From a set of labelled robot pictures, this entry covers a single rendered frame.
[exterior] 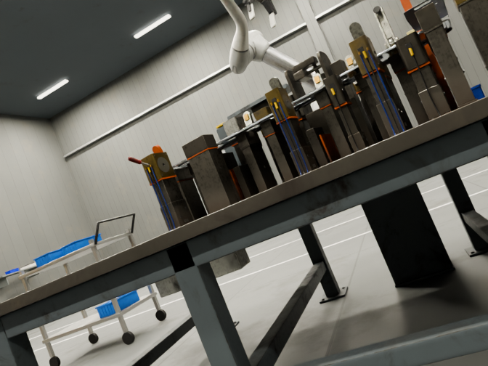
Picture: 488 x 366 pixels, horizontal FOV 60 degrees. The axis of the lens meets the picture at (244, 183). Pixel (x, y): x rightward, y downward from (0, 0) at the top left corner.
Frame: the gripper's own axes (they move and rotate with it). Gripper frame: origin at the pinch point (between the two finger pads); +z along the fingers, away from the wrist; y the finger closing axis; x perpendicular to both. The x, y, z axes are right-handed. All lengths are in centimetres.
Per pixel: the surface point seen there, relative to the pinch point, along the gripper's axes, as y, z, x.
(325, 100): 4, 53, 27
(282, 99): 22, 53, 21
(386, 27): -17, 27, 47
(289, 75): -6.4, 28.3, 4.0
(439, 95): 6, 69, 68
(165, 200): 37, 76, -41
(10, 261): -167, -35, -1196
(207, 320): 62, 123, 13
